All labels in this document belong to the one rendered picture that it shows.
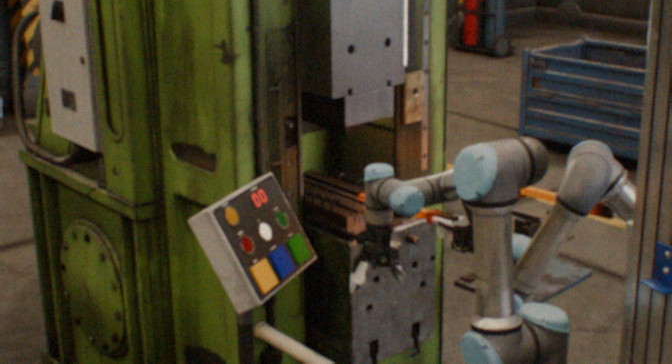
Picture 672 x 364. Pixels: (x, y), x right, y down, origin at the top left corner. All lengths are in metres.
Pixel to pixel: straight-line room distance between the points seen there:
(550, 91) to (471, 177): 4.97
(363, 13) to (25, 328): 2.50
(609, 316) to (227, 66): 2.53
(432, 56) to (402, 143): 0.32
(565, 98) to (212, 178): 4.29
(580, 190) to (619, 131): 4.30
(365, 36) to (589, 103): 4.04
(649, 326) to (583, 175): 0.47
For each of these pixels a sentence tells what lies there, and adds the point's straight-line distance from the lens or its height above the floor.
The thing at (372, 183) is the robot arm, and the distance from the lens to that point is 2.58.
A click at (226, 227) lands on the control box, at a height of 1.15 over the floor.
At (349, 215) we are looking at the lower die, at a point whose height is 0.98.
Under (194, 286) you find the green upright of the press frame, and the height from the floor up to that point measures 0.65.
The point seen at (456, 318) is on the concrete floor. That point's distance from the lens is 4.70.
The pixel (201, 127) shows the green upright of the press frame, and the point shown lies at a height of 1.24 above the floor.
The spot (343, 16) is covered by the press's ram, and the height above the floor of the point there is 1.61.
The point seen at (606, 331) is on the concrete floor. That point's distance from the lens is 4.69.
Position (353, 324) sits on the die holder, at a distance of 3.20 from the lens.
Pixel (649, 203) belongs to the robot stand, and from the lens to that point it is 2.22.
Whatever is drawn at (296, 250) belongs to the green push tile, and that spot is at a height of 1.01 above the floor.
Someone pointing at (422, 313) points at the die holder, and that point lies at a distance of 3.42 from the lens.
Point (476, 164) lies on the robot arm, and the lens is 2.15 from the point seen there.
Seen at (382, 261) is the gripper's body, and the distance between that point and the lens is 2.65.
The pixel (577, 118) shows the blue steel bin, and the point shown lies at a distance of 7.02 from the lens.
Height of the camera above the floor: 2.08
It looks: 18 degrees down
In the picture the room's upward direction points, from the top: 1 degrees counter-clockwise
